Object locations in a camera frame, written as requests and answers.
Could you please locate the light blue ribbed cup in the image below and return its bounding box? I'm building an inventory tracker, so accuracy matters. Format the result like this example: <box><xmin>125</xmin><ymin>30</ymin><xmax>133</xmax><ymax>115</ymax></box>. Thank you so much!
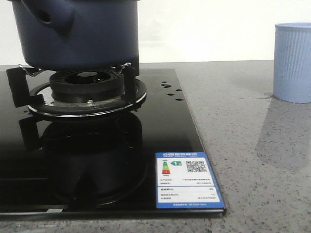
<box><xmin>273</xmin><ymin>22</ymin><xmax>311</xmax><ymax>103</ymax></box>

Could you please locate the blue energy label sticker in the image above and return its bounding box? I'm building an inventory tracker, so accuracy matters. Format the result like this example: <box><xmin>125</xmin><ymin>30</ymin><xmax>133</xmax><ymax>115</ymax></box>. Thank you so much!
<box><xmin>155</xmin><ymin>152</ymin><xmax>225</xmax><ymax>209</ymax></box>

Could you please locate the black right pot support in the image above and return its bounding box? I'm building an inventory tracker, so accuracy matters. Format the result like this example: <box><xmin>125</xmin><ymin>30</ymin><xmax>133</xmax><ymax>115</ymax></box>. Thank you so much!
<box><xmin>6</xmin><ymin>63</ymin><xmax>147</xmax><ymax>118</ymax></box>

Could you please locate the black glass gas stove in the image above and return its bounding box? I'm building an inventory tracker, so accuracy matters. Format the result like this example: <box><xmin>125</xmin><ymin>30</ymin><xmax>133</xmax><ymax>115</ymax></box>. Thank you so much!
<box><xmin>0</xmin><ymin>69</ymin><xmax>226</xmax><ymax>220</ymax></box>

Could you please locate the black right gas burner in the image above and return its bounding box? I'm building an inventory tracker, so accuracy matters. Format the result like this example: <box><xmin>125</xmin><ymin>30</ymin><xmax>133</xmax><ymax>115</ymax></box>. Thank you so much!
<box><xmin>50</xmin><ymin>69</ymin><xmax>124</xmax><ymax>103</ymax></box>

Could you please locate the dark blue cooking pot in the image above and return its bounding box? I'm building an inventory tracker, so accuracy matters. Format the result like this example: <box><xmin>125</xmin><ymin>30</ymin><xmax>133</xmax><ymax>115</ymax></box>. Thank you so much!
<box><xmin>12</xmin><ymin>0</ymin><xmax>139</xmax><ymax>71</ymax></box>

